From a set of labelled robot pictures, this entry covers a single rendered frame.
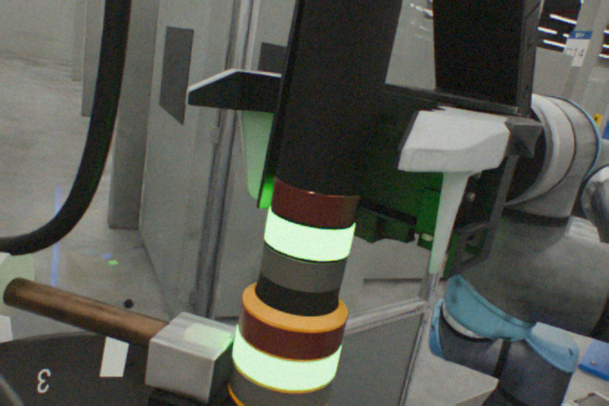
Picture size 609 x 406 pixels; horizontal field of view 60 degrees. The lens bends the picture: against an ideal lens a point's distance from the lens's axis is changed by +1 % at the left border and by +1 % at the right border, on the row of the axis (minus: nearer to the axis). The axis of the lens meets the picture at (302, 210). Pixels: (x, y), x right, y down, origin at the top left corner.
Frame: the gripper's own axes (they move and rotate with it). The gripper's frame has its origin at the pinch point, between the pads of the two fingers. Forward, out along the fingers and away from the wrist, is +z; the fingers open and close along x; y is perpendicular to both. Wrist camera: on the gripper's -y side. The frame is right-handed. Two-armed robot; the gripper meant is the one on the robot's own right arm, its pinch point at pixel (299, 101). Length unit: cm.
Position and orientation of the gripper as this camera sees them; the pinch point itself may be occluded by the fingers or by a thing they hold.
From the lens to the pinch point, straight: 18.0
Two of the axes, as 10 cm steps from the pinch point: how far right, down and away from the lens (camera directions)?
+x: -7.6, -3.1, 5.8
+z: -6.3, 1.1, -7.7
